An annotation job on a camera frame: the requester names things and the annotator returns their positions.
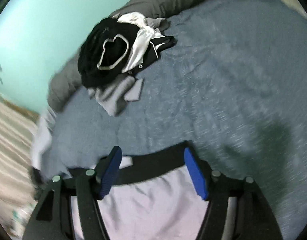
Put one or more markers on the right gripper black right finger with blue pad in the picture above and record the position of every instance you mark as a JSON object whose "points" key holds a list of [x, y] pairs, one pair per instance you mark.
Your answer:
{"points": [[237, 209]]}

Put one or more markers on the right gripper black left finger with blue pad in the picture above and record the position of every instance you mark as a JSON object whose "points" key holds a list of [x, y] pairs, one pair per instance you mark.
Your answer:
{"points": [[52, 217]]}

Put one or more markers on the light grey zip jacket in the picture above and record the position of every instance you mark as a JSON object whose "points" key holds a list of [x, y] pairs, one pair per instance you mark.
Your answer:
{"points": [[153, 197]]}

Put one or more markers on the black and white clothes pile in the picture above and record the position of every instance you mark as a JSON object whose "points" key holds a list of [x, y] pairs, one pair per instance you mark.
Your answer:
{"points": [[122, 44]]}

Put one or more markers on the beige striped curtain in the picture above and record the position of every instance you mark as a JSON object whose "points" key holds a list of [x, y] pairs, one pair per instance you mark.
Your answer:
{"points": [[16, 187]]}

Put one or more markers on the light grey blanket at bedside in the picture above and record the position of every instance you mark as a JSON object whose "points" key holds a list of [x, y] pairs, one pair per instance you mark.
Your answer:
{"points": [[42, 139]]}

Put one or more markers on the grey garment under pile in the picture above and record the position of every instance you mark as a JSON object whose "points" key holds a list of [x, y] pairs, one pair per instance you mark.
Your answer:
{"points": [[115, 96]]}

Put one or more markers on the dark grey rolled duvet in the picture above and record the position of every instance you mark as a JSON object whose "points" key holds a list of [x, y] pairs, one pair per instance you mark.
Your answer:
{"points": [[67, 80]]}

